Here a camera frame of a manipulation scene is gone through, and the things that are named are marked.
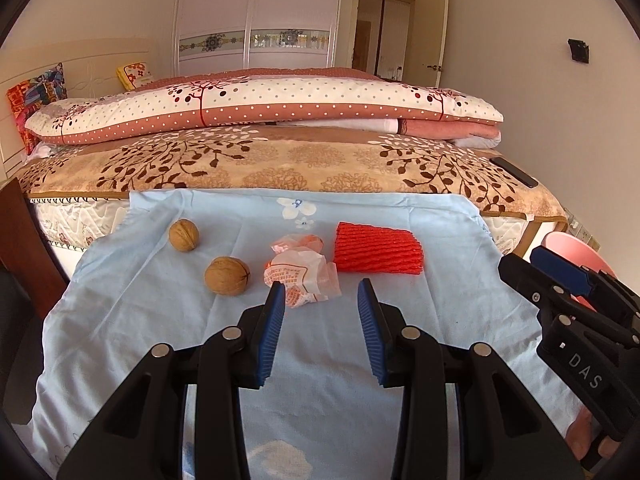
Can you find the folded pink blanket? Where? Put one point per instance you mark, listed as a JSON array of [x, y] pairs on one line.
[[434, 130]]

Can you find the brown wooden nightstand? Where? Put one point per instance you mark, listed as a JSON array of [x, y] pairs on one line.
[[25, 253]]

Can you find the light blue floral cloth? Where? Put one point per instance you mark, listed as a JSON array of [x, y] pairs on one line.
[[321, 413]]

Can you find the pink plastic basin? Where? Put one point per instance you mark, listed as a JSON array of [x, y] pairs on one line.
[[577, 252]]

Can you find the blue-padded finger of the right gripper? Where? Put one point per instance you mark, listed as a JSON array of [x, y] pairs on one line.
[[568, 275]]

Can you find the white sliding wardrobe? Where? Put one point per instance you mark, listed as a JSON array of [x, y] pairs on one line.
[[213, 36]]

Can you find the walnut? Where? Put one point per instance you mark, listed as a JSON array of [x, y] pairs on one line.
[[227, 276], [183, 235]]

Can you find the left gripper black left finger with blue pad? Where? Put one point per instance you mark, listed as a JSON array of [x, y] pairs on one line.
[[238, 357]]

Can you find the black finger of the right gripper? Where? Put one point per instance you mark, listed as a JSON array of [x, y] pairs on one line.
[[550, 297]]

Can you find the far walnut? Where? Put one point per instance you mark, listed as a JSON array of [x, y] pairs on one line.
[[183, 235]]

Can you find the cream bedroom door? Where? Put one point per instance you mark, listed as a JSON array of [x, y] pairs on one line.
[[426, 42]]

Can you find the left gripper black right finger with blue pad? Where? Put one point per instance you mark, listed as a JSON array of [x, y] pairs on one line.
[[404, 356]]

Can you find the black smartphone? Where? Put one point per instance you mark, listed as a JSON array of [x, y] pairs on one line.
[[514, 171]]

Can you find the wall socket strip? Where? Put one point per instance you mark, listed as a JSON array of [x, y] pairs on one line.
[[577, 229]]

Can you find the white quilted mattress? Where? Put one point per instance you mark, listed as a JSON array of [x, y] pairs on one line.
[[76, 222]]

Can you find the cream bed headboard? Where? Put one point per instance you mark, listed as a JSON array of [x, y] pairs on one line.
[[89, 68]]

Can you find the red foam net sleeve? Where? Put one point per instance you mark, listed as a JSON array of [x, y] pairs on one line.
[[359, 248]]

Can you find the brown leaf-pattern bed blanket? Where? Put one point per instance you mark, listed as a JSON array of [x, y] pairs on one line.
[[288, 159]]

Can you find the pink white crumpled wrapper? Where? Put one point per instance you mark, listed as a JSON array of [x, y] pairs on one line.
[[299, 265]]

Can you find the yellow red cushion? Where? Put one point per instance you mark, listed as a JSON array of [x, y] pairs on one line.
[[133, 76]]

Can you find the person's right hand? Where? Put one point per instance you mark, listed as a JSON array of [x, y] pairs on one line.
[[578, 437]]

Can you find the colourful patterned pillow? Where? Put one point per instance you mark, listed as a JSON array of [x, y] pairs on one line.
[[30, 95]]

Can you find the black wall bracket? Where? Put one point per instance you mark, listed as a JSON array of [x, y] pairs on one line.
[[579, 50]]

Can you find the near walnut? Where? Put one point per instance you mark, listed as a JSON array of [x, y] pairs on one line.
[[227, 276]]

